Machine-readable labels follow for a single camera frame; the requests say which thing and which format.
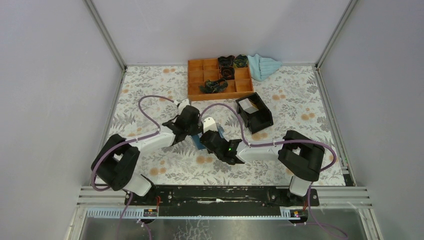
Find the black rolled band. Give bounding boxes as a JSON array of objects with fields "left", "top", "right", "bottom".
[
  {"left": 220, "top": 66, "right": 235, "bottom": 80},
  {"left": 233, "top": 54, "right": 249, "bottom": 68},
  {"left": 217, "top": 55, "right": 235, "bottom": 68}
]

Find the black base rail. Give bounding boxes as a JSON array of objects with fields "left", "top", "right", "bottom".
[{"left": 124, "top": 185, "right": 320, "bottom": 217}]

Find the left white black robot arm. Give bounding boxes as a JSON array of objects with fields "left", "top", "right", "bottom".
[{"left": 91, "top": 105, "right": 201, "bottom": 206}]

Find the white card in box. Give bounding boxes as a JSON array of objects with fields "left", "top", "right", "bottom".
[{"left": 238, "top": 98, "right": 259, "bottom": 114}]

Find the light blue folded cloth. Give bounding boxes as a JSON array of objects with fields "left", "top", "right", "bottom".
[{"left": 247, "top": 54, "right": 283, "bottom": 82}]

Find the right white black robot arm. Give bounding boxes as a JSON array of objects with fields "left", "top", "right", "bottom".
[{"left": 199, "top": 130, "right": 325, "bottom": 206}]

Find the orange compartment tray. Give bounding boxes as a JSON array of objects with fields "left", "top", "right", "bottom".
[{"left": 187, "top": 58, "right": 254, "bottom": 101}]

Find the black card box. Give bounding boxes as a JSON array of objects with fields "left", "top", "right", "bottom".
[{"left": 235, "top": 92, "right": 274, "bottom": 134}]

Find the black rolled band left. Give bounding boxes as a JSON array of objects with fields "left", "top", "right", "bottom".
[{"left": 217, "top": 55, "right": 235, "bottom": 68}]

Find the black tangled band pile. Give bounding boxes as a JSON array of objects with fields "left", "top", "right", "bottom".
[{"left": 198, "top": 78, "right": 228, "bottom": 94}]

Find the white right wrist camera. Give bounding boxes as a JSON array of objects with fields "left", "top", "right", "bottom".
[{"left": 202, "top": 116, "right": 218, "bottom": 134}]

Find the black rolled band centre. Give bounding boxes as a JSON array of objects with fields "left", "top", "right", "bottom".
[{"left": 220, "top": 66, "right": 235, "bottom": 80}]

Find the black rolled band top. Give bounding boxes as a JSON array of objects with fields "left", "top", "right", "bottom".
[{"left": 233, "top": 54, "right": 249, "bottom": 68}]

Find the blue leather card holder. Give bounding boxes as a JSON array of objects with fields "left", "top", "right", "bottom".
[{"left": 191, "top": 125, "right": 225, "bottom": 150}]

